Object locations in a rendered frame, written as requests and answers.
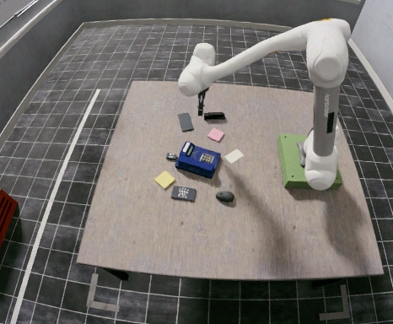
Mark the yellow sticky note pad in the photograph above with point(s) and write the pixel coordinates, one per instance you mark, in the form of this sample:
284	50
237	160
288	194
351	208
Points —
165	179

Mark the white rectangular sheet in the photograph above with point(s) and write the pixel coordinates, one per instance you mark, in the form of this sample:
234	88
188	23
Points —
232	157

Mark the blue phone casing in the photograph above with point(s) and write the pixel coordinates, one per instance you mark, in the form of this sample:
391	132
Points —
200	154

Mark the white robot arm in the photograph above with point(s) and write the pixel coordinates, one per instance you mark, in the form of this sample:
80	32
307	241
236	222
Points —
328	59

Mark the black computer mouse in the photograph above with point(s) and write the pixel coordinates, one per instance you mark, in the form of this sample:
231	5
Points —
224	196

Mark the pink sticky note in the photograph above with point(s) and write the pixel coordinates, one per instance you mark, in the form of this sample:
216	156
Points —
215	134

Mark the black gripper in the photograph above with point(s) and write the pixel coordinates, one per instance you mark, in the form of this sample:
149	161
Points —
201	101

